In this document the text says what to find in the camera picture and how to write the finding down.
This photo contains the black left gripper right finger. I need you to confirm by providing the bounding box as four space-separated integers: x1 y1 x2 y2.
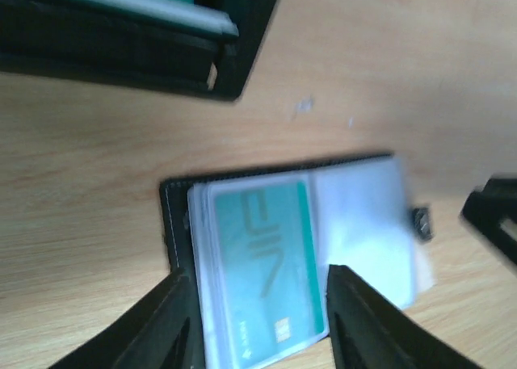
326 265 480 369

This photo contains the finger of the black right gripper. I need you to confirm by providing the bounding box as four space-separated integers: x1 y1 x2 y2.
460 175 516 264

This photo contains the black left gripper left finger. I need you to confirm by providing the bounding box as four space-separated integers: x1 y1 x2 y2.
51 269 205 368

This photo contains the black leather card holder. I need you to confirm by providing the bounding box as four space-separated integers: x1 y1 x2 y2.
159 153 437 368

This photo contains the teal credit card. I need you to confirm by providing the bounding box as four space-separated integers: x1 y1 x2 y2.
210 177 326 357

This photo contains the black card bin right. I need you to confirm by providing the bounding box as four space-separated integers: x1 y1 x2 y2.
1 0 279 101

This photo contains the teal card stack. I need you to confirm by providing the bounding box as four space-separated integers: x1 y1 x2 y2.
74 0 239 37

